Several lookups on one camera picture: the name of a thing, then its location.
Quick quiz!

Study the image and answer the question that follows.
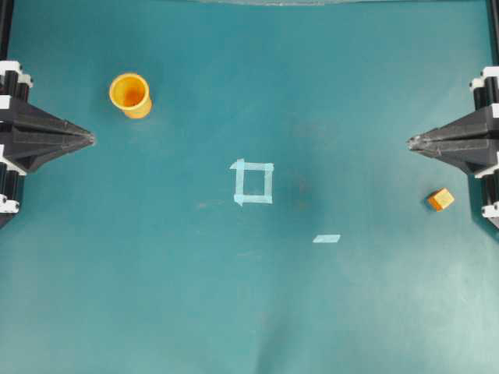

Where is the black frame post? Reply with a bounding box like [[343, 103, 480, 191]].
[[0, 0, 15, 61], [485, 0, 499, 66]]

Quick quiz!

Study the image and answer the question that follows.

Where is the black frame post right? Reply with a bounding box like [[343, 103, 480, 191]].
[[485, 0, 499, 66]]

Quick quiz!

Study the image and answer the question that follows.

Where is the orange wooden block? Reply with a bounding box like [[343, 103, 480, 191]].
[[426, 188, 455, 212]]

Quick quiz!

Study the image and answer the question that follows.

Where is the light blue tape square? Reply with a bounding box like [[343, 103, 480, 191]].
[[230, 158, 274, 206]]

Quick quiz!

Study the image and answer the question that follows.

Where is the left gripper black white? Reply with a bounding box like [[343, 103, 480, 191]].
[[1, 60, 95, 228]]

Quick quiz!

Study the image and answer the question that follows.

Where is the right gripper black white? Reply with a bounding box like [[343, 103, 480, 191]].
[[407, 66, 498, 228]]

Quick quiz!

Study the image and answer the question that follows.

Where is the yellow plastic cup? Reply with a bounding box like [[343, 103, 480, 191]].
[[108, 72, 153, 119]]

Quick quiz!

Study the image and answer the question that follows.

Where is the black frame post left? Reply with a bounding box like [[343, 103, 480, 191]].
[[0, 0, 15, 61]]

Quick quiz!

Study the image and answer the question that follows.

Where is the light blue tape strip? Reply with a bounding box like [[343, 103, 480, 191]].
[[313, 234, 341, 244]]

